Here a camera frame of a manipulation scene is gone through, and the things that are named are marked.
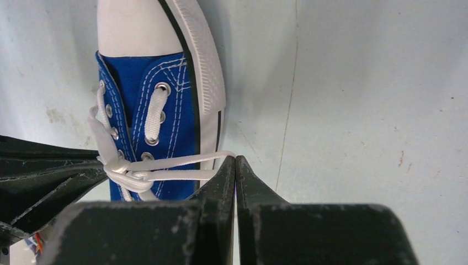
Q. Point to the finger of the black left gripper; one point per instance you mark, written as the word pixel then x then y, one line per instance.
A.
pixel 38 181

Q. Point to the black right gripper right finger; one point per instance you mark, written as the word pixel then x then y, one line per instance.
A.
pixel 274 231

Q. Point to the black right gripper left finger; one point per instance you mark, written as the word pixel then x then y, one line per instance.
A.
pixel 197 230

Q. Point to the white shoelace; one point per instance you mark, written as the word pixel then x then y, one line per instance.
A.
pixel 140 176

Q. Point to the blue sneaker laces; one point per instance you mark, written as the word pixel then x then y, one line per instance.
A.
pixel 164 88

